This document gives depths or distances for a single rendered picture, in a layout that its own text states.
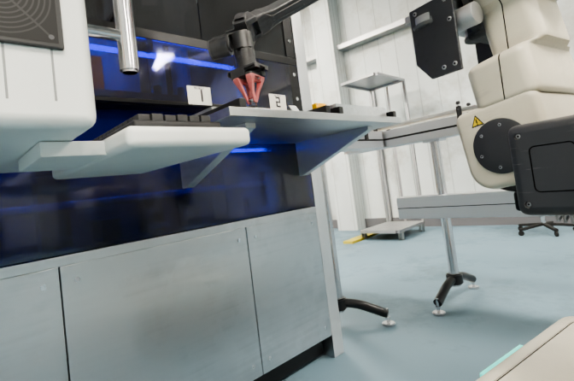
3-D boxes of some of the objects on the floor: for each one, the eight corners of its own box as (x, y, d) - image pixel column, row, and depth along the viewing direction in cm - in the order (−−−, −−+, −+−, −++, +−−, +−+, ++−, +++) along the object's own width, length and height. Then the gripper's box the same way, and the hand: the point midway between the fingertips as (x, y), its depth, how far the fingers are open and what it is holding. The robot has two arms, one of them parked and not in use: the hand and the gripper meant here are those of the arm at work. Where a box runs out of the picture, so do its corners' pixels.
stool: (584, 227, 327) (574, 165, 330) (571, 237, 298) (560, 168, 301) (524, 227, 362) (515, 170, 365) (507, 236, 333) (498, 174, 336)
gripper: (222, 53, 106) (231, 107, 105) (251, 41, 101) (260, 96, 100) (237, 58, 112) (245, 109, 111) (265, 47, 107) (274, 100, 106)
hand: (252, 100), depth 105 cm, fingers closed, pressing on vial
